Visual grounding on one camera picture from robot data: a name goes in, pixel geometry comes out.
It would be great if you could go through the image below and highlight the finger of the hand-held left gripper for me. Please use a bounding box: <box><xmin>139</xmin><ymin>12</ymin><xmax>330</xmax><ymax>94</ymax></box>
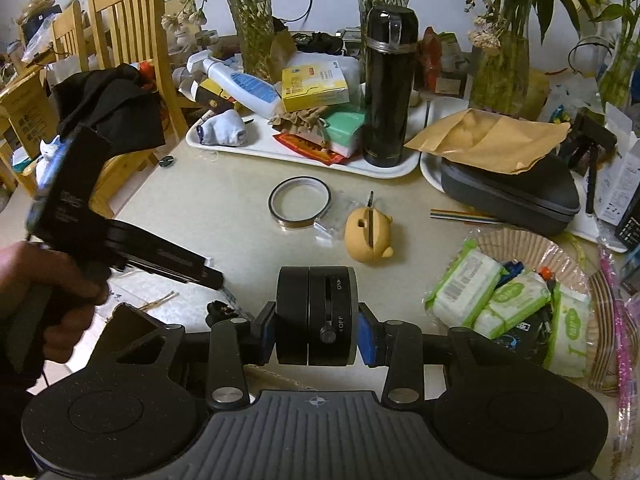
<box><xmin>120</xmin><ymin>260</ymin><xmax>224</xmax><ymax>291</ymax></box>
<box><xmin>127</xmin><ymin>225</ymin><xmax>208</xmax><ymax>268</ymax></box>

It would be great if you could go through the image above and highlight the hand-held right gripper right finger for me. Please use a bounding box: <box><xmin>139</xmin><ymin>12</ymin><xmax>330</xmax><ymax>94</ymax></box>
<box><xmin>357</xmin><ymin>305</ymin><xmax>566</xmax><ymax>408</ymax></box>

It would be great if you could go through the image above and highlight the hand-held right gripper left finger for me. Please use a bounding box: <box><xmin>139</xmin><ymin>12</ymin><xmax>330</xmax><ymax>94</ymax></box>
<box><xmin>92</xmin><ymin>301</ymin><xmax>278</xmax><ymax>411</ymax></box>

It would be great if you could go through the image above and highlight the black cylindrical switch base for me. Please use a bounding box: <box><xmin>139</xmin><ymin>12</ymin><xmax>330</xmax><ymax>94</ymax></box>
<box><xmin>276</xmin><ymin>266</ymin><xmax>360</xmax><ymax>367</ymax></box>

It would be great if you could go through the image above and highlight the person's left hand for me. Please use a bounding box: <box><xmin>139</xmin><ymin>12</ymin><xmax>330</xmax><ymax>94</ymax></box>
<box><xmin>0</xmin><ymin>242</ymin><xmax>108</xmax><ymax>363</ymax></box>

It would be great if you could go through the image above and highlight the white paper sheet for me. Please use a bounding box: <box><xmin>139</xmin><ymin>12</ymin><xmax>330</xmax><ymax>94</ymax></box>
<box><xmin>95</xmin><ymin>267</ymin><xmax>231</xmax><ymax>346</ymax></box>

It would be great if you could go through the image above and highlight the black cloth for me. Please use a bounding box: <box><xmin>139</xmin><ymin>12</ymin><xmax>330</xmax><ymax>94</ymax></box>
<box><xmin>52</xmin><ymin>62</ymin><xmax>166</xmax><ymax>153</ymax></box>

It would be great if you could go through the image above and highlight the yellow bear-shaped holder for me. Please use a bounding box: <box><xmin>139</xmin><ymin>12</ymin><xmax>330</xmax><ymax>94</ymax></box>
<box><xmin>345</xmin><ymin>191</ymin><xmax>393</xmax><ymax>262</ymax></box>

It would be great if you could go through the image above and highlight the green wet wipe pack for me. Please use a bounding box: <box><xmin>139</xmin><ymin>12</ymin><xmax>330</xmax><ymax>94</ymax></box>
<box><xmin>542</xmin><ymin>285</ymin><xmax>593</xmax><ymax>378</ymax></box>
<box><xmin>425</xmin><ymin>240</ymin><xmax>508</xmax><ymax>328</ymax></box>
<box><xmin>472</xmin><ymin>270</ymin><xmax>551</xmax><ymax>341</ymax></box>

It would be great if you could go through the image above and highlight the white tray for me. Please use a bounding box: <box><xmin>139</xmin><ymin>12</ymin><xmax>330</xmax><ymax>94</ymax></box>
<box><xmin>420</xmin><ymin>150</ymin><xmax>631</xmax><ymax>253</ymax></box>
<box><xmin>186</xmin><ymin>95</ymin><xmax>423</xmax><ymax>178</ymax></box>

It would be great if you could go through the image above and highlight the white sock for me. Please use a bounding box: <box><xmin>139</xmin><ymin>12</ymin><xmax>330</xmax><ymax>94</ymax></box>
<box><xmin>196</xmin><ymin>110</ymin><xmax>248</xmax><ymax>147</ymax></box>

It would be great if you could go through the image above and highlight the black box with white label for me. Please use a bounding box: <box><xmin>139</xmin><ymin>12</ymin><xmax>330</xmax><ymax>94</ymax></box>
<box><xmin>500</xmin><ymin>310</ymin><xmax>551</xmax><ymax>361</ymax></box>

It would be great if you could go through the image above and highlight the wooden chair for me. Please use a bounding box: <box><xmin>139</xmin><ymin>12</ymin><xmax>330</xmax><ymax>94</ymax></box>
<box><xmin>87</xmin><ymin>0</ymin><xmax>196</xmax><ymax>218</ymax></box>
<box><xmin>50</xmin><ymin>0</ymin><xmax>93</xmax><ymax>71</ymax></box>

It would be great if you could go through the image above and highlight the black gold-trim box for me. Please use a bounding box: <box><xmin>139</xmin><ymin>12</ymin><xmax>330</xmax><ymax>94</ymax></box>
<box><xmin>192</xmin><ymin>77</ymin><xmax>236</xmax><ymax>111</ymax></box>

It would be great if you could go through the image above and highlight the red packet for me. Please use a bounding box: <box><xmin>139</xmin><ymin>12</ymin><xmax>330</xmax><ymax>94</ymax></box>
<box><xmin>272</xmin><ymin>132</ymin><xmax>348</xmax><ymax>166</ymax></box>

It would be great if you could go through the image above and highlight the white spray bottle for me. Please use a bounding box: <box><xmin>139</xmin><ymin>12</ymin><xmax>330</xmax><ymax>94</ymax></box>
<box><xmin>172</xmin><ymin>50</ymin><xmax>283</xmax><ymax>118</ymax></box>

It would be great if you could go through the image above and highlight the basket of wet wipes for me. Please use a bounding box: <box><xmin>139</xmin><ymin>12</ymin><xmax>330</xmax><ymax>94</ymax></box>
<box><xmin>467</xmin><ymin>227</ymin><xmax>608</xmax><ymax>386</ymax></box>

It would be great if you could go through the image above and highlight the dark grey hard case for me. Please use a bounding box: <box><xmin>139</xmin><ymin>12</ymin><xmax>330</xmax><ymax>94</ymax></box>
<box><xmin>440</xmin><ymin>152</ymin><xmax>582</xmax><ymax>236</ymax></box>

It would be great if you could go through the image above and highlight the mint green box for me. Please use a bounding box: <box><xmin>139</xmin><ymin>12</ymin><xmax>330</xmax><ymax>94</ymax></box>
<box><xmin>320</xmin><ymin>109</ymin><xmax>366</xmax><ymax>157</ymax></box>

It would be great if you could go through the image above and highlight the yellow cardboard box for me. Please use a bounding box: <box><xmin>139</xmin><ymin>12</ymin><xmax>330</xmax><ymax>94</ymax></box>
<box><xmin>281</xmin><ymin>60</ymin><xmax>349</xmax><ymax>113</ymax></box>

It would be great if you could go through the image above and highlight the brown paper envelope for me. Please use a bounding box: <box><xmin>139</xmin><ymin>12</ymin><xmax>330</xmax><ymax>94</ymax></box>
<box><xmin>404</xmin><ymin>107</ymin><xmax>572</xmax><ymax>176</ymax></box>

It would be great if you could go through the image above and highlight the striped woven basket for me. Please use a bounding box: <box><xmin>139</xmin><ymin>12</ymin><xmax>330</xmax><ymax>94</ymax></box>
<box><xmin>587</xmin><ymin>255</ymin><xmax>631</xmax><ymax>396</ymax></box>

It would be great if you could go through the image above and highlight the black thermos bottle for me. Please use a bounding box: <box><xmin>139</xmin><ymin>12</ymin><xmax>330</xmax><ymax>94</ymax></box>
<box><xmin>362</xmin><ymin>5</ymin><xmax>418</xmax><ymax>168</ymax></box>

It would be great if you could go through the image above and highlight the pink glitter pen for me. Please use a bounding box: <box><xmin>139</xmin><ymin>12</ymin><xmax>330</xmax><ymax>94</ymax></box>
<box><xmin>597</xmin><ymin>247</ymin><xmax>633</xmax><ymax>396</ymax></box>

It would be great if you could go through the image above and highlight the black product box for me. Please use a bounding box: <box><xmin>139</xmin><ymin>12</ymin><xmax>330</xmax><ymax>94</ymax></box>
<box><xmin>612</xmin><ymin>205</ymin><xmax>640</xmax><ymax>248</ymax></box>

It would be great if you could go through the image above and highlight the orange snack packet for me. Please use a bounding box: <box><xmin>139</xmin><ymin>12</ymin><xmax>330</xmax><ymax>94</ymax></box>
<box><xmin>420</xmin><ymin>27</ymin><xmax>443</xmax><ymax>93</ymax></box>

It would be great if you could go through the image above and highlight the yellow jar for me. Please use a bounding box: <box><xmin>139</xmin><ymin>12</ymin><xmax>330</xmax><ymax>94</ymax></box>
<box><xmin>527</xmin><ymin>67</ymin><xmax>551</xmax><ymax>121</ymax></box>

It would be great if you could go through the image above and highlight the white product box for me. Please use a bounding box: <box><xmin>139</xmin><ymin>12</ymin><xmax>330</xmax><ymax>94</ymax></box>
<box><xmin>597</xmin><ymin>132</ymin><xmax>640</xmax><ymax>226</ymax></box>

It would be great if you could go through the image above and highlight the amber tape ring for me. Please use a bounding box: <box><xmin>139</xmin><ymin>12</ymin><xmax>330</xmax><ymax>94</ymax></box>
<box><xmin>267</xmin><ymin>176</ymin><xmax>331</xmax><ymax>231</ymax></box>

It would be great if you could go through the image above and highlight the rainbow ribbon cable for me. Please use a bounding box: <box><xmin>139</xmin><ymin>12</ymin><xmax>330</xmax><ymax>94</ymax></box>
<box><xmin>431</xmin><ymin>207</ymin><xmax>501</xmax><ymax>223</ymax></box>

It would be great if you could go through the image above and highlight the black mini tripod camera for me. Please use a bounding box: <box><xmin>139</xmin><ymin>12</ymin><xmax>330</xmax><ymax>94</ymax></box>
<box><xmin>557</xmin><ymin>110</ymin><xmax>618</xmax><ymax>216</ymax></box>

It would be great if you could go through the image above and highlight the black wire hoop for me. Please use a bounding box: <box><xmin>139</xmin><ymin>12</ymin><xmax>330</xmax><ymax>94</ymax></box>
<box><xmin>567</xmin><ymin>35</ymin><xmax>616</xmax><ymax>76</ymax></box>

